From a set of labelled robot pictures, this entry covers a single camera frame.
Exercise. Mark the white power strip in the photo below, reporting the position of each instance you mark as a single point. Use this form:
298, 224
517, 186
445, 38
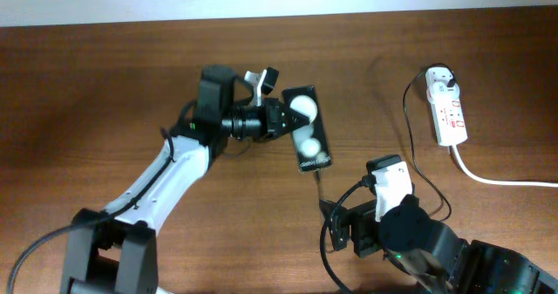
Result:
448, 118

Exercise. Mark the black samsung galaxy phone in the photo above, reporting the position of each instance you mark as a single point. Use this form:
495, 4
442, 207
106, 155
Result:
310, 141

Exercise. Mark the white usb charger adapter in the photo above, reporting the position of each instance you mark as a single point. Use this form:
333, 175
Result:
442, 90

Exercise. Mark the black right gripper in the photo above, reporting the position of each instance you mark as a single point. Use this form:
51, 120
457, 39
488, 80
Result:
363, 216

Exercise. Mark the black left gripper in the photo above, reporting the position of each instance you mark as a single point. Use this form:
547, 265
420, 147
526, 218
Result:
270, 118

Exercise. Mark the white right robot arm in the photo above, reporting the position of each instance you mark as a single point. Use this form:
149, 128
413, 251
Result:
429, 251

